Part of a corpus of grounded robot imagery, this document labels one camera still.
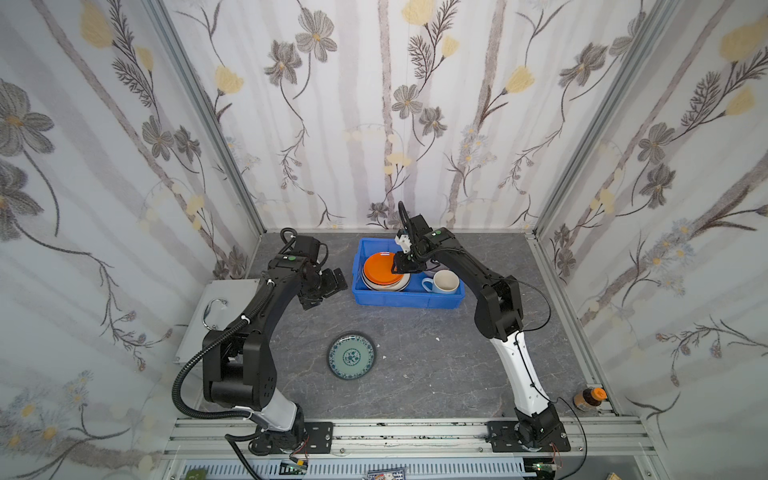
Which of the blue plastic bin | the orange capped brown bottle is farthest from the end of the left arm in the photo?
the orange capped brown bottle

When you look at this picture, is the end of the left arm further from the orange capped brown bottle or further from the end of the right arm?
the orange capped brown bottle

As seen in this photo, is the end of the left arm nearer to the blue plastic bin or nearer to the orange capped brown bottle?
the blue plastic bin

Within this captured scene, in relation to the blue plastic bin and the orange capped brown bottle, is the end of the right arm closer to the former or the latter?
the blue plastic bin
